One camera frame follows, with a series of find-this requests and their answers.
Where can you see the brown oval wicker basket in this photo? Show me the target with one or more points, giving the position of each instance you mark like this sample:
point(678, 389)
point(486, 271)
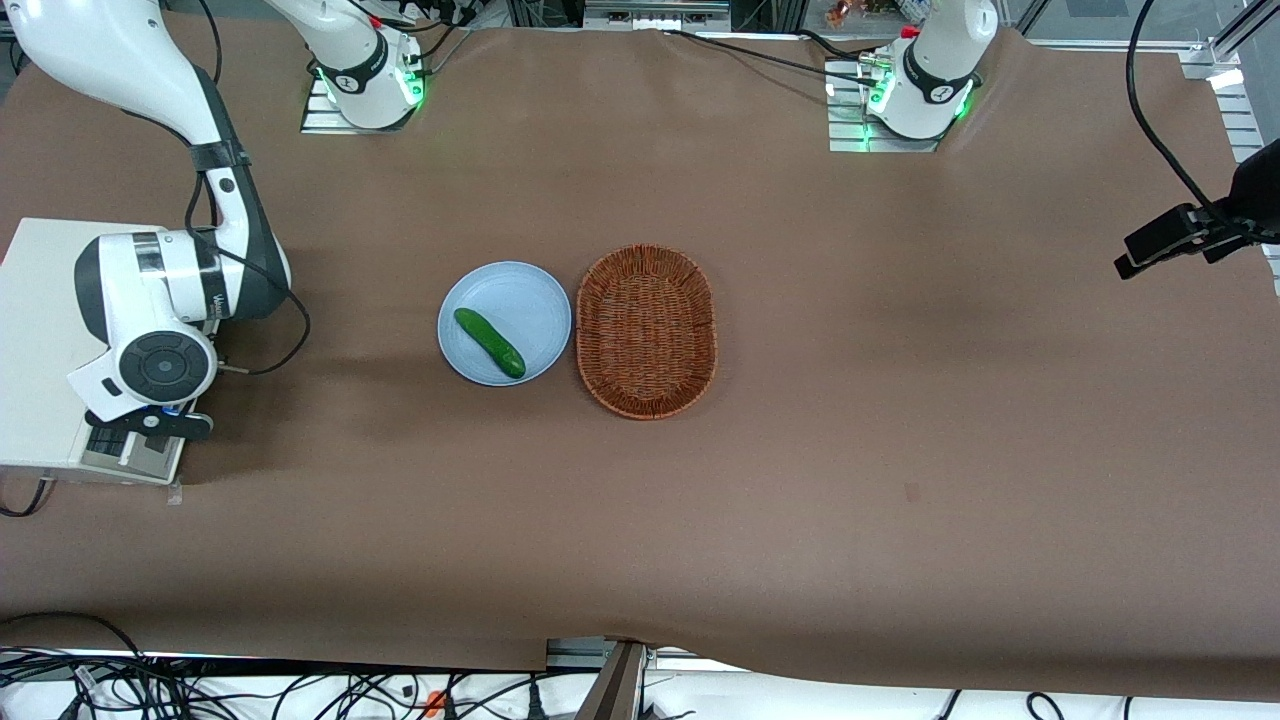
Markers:
point(646, 332)

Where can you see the brown paper table cover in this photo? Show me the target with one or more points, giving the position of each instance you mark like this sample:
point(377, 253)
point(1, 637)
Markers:
point(900, 450)

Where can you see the dark metal camera post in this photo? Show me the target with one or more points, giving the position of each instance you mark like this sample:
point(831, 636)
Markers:
point(615, 685)

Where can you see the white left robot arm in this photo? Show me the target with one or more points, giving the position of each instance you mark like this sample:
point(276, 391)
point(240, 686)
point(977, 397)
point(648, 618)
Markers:
point(935, 70)

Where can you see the white toaster oven body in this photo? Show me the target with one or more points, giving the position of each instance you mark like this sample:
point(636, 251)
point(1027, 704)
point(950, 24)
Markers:
point(40, 330)

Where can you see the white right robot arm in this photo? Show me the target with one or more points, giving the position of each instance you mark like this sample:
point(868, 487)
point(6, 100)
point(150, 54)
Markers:
point(100, 50)

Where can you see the grey device box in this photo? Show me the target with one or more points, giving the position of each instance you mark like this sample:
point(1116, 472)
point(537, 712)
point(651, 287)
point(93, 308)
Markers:
point(655, 14)

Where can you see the green cucumber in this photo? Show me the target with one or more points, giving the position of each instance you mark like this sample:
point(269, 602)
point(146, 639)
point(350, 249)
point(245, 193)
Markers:
point(490, 343)

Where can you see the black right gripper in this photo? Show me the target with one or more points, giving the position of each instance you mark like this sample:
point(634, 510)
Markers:
point(157, 443)

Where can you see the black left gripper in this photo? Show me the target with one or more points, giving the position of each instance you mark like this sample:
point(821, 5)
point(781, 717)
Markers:
point(1232, 222)

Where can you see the light blue round plate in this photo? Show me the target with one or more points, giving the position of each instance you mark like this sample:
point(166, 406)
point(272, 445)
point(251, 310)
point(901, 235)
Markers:
point(520, 300)

